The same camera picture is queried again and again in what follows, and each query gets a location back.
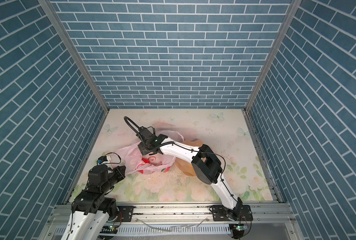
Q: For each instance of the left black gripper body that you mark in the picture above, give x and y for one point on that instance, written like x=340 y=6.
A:
x=113 y=179

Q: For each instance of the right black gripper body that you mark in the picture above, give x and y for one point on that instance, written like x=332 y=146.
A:
x=144 y=148

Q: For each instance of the pink plastic bag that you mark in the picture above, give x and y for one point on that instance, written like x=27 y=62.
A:
x=136 y=163

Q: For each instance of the peach lotus shaped bowl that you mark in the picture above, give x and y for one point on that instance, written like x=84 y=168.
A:
x=185 y=167

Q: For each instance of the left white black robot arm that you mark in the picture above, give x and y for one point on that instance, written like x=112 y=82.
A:
x=85 y=227

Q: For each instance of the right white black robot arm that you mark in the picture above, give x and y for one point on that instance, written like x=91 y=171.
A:
x=207 y=167

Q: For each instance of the red fake chili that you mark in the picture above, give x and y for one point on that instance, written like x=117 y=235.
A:
x=146 y=161

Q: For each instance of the peach fake fruit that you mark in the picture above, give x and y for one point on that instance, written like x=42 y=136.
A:
x=156 y=159

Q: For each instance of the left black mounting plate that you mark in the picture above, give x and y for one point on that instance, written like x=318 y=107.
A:
x=123 y=214

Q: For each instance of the black mounting plate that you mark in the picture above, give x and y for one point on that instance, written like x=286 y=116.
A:
x=123 y=214
x=239 y=213

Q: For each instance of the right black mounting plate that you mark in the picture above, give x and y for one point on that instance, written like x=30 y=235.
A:
x=239 y=213

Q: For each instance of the white ventilation grille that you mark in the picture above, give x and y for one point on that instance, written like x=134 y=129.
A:
x=160 y=230

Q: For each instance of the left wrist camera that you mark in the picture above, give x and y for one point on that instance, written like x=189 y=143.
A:
x=102 y=160

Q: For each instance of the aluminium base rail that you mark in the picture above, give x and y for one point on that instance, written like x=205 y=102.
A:
x=271 y=221

